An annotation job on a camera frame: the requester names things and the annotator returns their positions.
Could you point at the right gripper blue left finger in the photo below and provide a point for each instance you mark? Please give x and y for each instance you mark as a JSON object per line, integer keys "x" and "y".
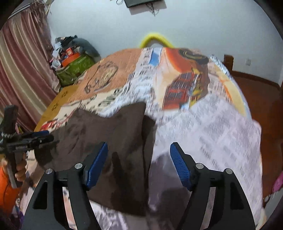
{"x": 46, "y": 208}

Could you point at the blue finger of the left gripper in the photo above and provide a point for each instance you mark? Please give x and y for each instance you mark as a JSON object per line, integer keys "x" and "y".
{"x": 41, "y": 133}
{"x": 37, "y": 141}

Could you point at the small red box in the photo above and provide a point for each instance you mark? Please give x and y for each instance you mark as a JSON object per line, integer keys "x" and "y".
{"x": 69, "y": 52}

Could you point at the green patterned storage bag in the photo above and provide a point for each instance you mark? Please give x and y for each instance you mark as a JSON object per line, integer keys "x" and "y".
{"x": 69, "y": 74}

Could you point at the dark brown t-shirt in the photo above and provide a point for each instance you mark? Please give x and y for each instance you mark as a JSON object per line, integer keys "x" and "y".
{"x": 129, "y": 135}

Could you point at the wooden bed post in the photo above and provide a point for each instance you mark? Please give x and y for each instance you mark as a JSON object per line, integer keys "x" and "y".
{"x": 228, "y": 62}

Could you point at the small black wall monitor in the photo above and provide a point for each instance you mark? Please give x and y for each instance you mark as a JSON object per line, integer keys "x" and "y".
{"x": 133, "y": 3}

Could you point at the yellow foam arch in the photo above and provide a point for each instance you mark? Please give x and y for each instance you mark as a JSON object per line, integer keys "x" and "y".
{"x": 155, "y": 37}

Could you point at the orange sleeved left forearm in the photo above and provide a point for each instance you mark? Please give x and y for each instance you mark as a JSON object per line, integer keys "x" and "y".
{"x": 8, "y": 195}

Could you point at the striped red beige curtain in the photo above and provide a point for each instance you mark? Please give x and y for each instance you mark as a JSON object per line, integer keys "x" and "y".
{"x": 27, "y": 79}

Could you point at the orange box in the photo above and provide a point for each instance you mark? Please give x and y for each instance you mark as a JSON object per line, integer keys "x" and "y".
{"x": 70, "y": 59}

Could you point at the newspaper print bed sheet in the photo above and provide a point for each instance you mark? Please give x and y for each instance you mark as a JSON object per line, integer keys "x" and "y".
{"x": 208, "y": 116}

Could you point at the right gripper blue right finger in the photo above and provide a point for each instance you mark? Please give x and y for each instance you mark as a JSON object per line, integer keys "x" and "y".
{"x": 231, "y": 209}

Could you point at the pile of papers and clutter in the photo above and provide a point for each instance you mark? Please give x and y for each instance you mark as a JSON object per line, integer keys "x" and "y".
{"x": 59, "y": 50}

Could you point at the person's left hand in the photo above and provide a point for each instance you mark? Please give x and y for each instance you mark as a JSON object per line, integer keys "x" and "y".
{"x": 21, "y": 170}

